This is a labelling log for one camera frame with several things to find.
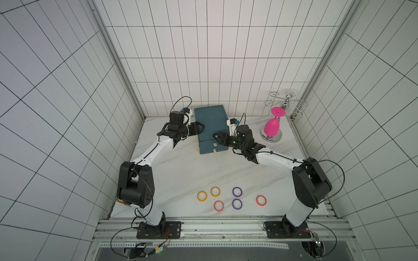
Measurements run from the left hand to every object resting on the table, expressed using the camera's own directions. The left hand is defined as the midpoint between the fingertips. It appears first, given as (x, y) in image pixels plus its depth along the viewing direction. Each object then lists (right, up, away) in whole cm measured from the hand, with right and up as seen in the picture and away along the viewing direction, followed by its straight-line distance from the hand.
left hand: (200, 129), depth 88 cm
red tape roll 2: (+31, -38, -7) cm, 50 cm away
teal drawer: (+2, -4, -3) cm, 5 cm away
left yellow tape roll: (+1, -35, -5) cm, 36 cm away
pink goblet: (+41, +2, +3) cm, 41 cm away
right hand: (+5, -4, -3) cm, 8 cm away
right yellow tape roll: (+8, -33, -3) cm, 35 cm away
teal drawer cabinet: (+8, +6, +2) cm, 10 cm away
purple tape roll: (+20, -34, -3) cm, 39 cm away
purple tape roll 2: (+19, -38, -7) cm, 43 cm away
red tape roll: (+10, -39, -8) cm, 41 cm away
